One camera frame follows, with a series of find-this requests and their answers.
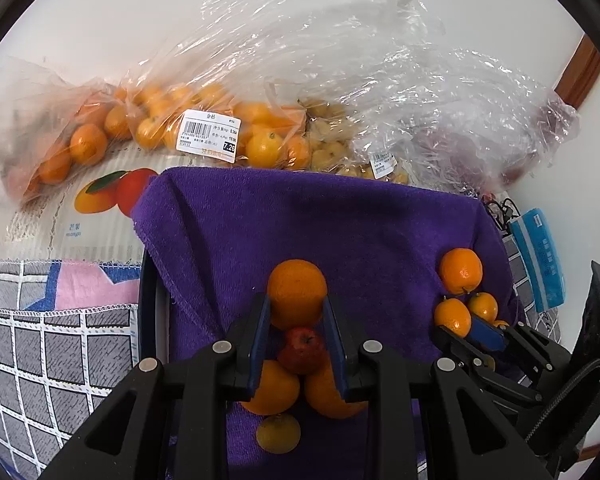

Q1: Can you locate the yellow round fruit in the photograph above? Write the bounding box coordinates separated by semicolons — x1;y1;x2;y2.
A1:
256;412;302;455

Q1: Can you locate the purple towel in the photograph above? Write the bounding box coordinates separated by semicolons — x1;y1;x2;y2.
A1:
131;167;526;468

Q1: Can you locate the brown wooden door frame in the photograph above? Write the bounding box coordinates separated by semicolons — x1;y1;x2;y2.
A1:
554;34;600;111

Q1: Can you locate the labelled plastic bag of kumquats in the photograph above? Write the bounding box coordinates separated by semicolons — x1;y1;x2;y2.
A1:
115;60;313;171

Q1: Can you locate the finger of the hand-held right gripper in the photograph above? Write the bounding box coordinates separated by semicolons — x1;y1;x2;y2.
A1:
510;326;571;386
434;314;508;361

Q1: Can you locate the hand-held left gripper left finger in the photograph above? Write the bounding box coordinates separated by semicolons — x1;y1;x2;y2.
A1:
37;292;272;480

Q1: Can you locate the black tangled cable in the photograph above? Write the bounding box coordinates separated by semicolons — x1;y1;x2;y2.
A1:
482;197;521;233

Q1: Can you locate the large orange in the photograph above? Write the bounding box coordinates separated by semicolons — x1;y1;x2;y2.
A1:
267;259;328;331

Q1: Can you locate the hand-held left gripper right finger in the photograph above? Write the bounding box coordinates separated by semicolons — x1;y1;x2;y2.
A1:
321;294;553;480

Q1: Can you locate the crumpled clear plastic wrap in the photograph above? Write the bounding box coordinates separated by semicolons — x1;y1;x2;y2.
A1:
180;0;556;126

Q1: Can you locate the white printed fruit carton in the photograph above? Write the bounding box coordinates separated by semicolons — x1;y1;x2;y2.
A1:
5;152;161;263

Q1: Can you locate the small red apple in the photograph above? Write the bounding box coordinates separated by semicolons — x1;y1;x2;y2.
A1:
277;327;329;376

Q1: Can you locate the plastic bag of yellow fruits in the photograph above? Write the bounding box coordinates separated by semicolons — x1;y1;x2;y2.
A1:
300;95;416;186

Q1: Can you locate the plastic bag of mandarins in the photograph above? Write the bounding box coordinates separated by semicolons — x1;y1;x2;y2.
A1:
0;55;136;206

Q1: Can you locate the blue tissue pack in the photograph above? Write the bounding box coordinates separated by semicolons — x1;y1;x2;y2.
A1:
509;208;566;313

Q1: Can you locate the grey checkered star blanket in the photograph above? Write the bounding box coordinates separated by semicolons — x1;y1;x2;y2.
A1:
0;232;563;480

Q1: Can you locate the black tray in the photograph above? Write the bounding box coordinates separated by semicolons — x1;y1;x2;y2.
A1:
139;245;173;361

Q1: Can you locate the plastic bag of red fruits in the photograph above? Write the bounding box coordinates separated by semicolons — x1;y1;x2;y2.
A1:
410;100;581;196

